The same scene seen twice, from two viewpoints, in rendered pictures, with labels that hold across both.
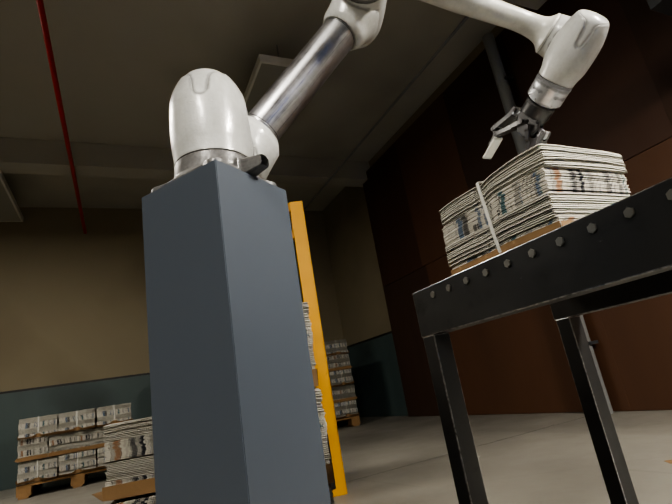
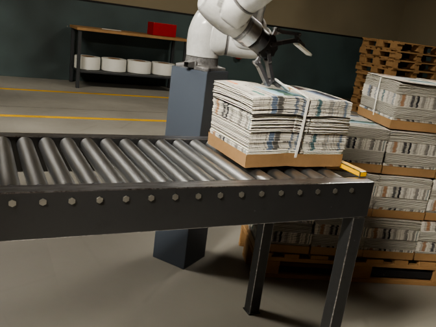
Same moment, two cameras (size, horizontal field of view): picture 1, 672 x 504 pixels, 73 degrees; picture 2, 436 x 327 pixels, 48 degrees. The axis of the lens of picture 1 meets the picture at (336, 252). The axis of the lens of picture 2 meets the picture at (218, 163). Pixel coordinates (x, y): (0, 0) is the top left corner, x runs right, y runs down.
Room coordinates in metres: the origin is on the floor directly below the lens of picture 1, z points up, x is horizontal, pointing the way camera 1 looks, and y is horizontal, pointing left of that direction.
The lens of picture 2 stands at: (0.96, -2.18, 1.22)
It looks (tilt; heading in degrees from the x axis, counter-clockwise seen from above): 16 degrees down; 90
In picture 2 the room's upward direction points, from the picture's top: 8 degrees clockwise
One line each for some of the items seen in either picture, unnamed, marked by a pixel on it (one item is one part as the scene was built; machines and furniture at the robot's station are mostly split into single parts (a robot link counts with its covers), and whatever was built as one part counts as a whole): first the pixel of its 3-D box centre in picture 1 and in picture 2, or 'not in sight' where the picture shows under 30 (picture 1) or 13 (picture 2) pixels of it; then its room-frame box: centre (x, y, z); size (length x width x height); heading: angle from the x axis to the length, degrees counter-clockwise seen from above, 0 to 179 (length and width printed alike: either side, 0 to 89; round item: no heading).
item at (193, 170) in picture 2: not in sight; (183, 164); (0.86, -0.67, 0.77); 0.47 x 0.05 x 0.05; 117
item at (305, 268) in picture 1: (315, 336); not in sight; (2.96, 0.22, 0.92); 0.09 x 0.09 x 1.85; 9
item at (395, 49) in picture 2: not in sight; (395, 79); (3.98, 6.80, 0.65); 1.26 x 0.86 x 1.30; 31
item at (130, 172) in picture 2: not in sight; (123, 165); (0.69, -0.76, 0.77); 0.47 x 0.05 x 0.05; 117
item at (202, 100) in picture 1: (210, 124); (207, 33); (0.85, 0.22, 1.17); 0.18 x 0.16 x 0.22; 4
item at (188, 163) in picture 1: (222, 177); (199, 62); (0.83, 0.20, 1.03); 0.22 x 0.18 x 0.06; 61
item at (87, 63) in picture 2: not in sight; (129, 54); (-0.65, 5.98, 0.55); 1.80 x 0.70 x 1.10; 27
